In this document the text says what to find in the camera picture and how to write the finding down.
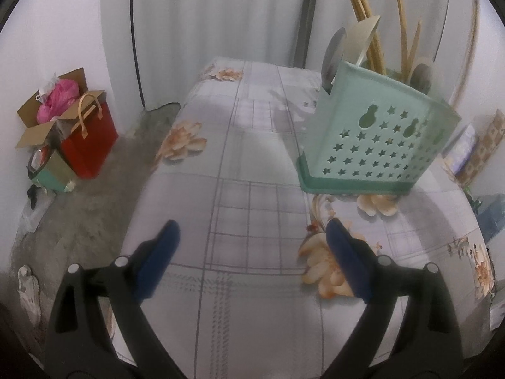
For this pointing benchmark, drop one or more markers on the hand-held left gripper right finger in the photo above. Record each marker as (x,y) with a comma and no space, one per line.
(351,264)

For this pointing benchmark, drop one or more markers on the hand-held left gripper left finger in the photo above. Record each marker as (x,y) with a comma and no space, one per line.
(158,260)

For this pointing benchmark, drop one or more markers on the mint green star-holed utensil basket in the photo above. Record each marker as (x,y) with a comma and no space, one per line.
(374,146)

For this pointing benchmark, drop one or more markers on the small metal spoon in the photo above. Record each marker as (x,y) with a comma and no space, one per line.
(422,78)

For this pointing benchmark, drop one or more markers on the large metal spoon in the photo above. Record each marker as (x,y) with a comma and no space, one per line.
(331,61)

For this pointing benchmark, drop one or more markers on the beige plastic spoon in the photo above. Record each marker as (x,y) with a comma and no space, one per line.
(361,37)

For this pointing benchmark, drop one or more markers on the bundle of wooden chopsticks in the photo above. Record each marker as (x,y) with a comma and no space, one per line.
(401,27)

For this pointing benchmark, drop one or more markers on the floral plaid tablecloth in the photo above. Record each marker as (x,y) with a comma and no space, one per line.
(256,205)

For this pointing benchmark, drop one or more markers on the white cloth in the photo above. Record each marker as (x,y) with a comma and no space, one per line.
(35,219)

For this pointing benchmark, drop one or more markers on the green box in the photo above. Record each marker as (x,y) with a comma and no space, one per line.
(57,175)

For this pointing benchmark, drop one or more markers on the red gift bag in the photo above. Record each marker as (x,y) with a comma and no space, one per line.
(92,146)

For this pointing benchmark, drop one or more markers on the white shoe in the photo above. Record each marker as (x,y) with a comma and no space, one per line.
(28,292)

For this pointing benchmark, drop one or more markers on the black cloth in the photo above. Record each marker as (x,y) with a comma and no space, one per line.
(37,199)

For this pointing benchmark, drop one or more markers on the green bottle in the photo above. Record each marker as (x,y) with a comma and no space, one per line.
(473,201)

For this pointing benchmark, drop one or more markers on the blue water jug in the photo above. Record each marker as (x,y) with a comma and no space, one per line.
(495,217)

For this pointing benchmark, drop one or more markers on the round red-rimmed lid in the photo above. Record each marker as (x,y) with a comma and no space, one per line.
(38,162)

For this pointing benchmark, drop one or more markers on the blue and white flat package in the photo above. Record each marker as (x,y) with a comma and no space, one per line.
(461,150)

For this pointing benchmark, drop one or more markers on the brown cardboard box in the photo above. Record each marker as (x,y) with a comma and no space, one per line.
(31,134)

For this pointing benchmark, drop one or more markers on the patterned wrapping paper roll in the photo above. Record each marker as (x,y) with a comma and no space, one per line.
(489,142)

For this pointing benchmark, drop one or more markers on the pink plastic bag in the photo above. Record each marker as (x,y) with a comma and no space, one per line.
(59,98)

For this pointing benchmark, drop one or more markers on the thin black pole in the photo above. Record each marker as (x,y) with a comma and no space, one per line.
(134,27)

